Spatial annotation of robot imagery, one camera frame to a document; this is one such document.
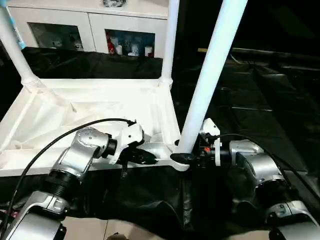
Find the white plastic table top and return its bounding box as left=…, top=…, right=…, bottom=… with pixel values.
left=0, top=77, right=193, bottom=177

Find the black plastic mat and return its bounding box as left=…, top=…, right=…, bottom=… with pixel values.
left=0, top=46, right=320, bottom=238

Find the dark grey robot foot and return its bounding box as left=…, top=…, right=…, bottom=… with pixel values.
left=107, top=232, right=127, bottom=240

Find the white jar blue print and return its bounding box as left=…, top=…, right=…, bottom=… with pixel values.
left=127, top=39, right=140, bottom=57

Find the long black bar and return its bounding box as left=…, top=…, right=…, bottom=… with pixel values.
left=231, top=47, right=320, bottom=61

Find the white cabinet with glass doors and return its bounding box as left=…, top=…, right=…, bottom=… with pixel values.
left=7, top=0, right=171, bottom=58

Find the black white patterned ornament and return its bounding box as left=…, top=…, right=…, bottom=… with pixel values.
left=101, top=0, right=130, bottom=8

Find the grey metal rack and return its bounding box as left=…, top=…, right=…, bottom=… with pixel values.
left=0, top=0, right=27, bottom=51

